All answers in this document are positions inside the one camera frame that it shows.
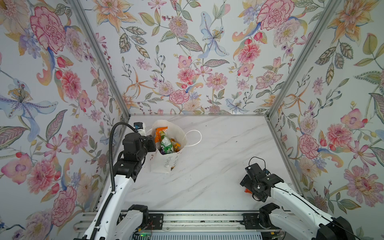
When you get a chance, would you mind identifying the yellow orange biscuit packet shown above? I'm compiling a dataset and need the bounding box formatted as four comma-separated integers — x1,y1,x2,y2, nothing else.
171,139,182,153

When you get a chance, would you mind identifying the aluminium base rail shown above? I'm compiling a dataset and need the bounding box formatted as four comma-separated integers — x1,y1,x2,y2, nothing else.
74,209,301,238

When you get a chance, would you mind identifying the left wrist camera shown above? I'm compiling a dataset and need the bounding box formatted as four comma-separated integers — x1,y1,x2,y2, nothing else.
134,122,146,136

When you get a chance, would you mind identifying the black corrugated cable conduit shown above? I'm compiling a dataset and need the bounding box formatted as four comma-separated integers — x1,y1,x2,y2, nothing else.
88,122,139,240

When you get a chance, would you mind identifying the green Fox's spring tea bag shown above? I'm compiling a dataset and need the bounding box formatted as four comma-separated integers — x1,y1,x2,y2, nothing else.
161,135,174,154

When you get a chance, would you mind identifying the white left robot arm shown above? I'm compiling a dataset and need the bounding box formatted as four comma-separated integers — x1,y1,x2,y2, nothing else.
81,133,157,240

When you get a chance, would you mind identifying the orange Fox's fruits candy bag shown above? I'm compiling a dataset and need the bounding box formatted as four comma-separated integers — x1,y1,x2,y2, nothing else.
155,127,168,144

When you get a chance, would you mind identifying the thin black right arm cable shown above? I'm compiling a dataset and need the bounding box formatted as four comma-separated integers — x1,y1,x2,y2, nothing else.
248,156,361,240

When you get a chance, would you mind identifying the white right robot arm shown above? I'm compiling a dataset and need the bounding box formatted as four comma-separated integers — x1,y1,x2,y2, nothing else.
240,164,358,240

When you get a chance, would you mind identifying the white paper gift bag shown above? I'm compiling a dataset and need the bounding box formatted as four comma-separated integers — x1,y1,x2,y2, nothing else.
150,120,202,174

